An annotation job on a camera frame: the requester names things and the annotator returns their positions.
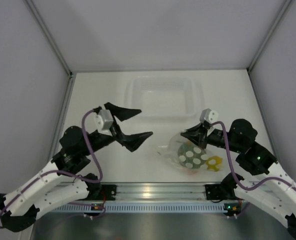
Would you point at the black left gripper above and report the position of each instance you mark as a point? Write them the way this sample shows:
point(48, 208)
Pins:
point(132, 141)

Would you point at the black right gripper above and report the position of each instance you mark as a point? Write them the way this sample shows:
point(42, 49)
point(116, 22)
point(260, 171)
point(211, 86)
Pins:
point(198, 134)

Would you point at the green netted fake melon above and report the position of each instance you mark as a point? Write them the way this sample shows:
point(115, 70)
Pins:
point(190, 156)

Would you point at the clear zip top bag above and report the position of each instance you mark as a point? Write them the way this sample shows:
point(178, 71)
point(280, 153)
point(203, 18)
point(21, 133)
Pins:
point(168, 152)

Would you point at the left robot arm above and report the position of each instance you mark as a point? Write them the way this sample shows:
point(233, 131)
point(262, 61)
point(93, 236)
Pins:
point(72, 174)

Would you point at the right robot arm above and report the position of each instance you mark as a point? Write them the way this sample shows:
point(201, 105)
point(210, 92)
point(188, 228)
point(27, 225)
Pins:
point(255, 173)

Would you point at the yellow fake food piece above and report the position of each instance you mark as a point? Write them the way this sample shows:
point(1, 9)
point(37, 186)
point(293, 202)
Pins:
point(214, 164)

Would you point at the white perforated plastic basket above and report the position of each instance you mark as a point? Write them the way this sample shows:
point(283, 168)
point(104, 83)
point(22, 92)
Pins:
point(163, 98)

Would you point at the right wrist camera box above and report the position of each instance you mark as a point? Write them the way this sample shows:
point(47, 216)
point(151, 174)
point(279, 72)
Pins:
point(209, 116)

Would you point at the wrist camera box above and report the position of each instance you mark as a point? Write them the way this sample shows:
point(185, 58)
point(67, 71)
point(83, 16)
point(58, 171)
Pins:
point(209, 116)
point(103, 122)

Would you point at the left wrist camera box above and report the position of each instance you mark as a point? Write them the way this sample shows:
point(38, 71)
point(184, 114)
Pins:
point(103, 122)

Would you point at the aluminium mounting rail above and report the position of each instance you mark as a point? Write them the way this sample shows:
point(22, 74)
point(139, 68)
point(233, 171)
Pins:
point(154, 192)

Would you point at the slotted grey cable duct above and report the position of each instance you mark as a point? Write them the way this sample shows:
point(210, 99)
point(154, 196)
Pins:
point(151, 207)

